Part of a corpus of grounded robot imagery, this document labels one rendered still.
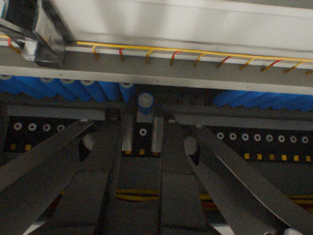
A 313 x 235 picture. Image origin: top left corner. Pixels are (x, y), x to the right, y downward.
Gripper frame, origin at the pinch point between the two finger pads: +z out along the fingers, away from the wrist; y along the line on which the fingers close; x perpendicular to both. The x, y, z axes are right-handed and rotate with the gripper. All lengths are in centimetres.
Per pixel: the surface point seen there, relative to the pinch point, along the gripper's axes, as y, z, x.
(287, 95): 15.7, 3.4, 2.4
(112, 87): -3.7, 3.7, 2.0
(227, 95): 9.5, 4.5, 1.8
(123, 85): -2.5, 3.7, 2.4
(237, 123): 14.7, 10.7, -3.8
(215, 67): 5.9, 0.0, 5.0
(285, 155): 22.5, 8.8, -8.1
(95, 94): -6.1, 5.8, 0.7
